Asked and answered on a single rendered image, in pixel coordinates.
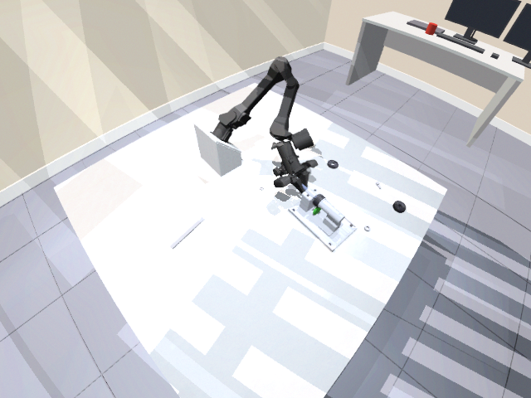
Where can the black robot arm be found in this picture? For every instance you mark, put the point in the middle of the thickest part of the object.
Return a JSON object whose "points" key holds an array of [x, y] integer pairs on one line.
{"points": [[239, 115]]}

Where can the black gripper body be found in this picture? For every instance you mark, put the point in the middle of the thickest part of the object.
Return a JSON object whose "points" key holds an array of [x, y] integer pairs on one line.
{"points": [[293, 166]]}

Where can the black rubber washer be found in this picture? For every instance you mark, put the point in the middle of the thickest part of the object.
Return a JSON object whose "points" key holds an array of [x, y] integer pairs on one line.
{"points": [[335, 164]]}

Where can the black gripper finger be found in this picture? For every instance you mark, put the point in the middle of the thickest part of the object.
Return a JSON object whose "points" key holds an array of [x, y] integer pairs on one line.
{"points": [[304, 178], [298, 184]]}

